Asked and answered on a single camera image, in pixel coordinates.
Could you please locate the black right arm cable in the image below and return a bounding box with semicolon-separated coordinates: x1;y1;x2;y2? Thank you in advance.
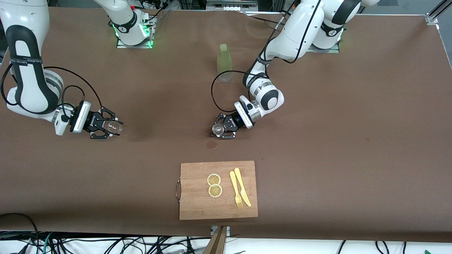
0;66;103;121

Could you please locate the wooden cutting board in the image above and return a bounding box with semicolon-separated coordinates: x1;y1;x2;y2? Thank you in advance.
176;161;258;220

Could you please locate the black looped floor cable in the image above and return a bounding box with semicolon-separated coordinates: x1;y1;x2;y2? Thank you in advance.
0;213;40;254

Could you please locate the aluminium frame corner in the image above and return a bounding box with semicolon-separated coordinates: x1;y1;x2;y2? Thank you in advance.
426;0;452;24

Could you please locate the black cable across table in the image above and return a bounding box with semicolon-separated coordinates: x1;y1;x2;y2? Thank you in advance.
244;11;285;28

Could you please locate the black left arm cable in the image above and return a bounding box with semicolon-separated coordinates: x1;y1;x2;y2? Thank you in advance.
211;0;322;114

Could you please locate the yellow plastic knife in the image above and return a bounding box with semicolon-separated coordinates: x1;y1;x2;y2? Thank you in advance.
234;168;252;207

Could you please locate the brown table cover sheet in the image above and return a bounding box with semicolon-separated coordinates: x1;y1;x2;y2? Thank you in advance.
0;6;452;243

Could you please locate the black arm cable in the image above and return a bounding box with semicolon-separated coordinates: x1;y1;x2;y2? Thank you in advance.
0;66;103;121
211;0;322;114

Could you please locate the wooden post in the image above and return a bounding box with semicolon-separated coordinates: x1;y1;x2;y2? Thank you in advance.
203;226;227;254

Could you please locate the teal cable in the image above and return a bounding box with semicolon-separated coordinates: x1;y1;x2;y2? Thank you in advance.
42;233;53;254

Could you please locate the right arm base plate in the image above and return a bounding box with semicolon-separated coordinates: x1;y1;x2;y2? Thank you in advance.
117;14;155;49

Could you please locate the green sleeved glass bottle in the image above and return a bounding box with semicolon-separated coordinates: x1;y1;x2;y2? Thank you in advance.
216;43;233;83

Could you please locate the clear glass cup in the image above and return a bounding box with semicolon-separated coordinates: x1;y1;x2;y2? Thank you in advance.
106;120;124;137

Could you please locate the yellow plastic fork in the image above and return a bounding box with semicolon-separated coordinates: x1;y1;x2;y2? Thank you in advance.
230;171;243;209

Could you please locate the white power strip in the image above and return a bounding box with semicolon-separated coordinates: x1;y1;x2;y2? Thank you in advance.
207;0;258;11

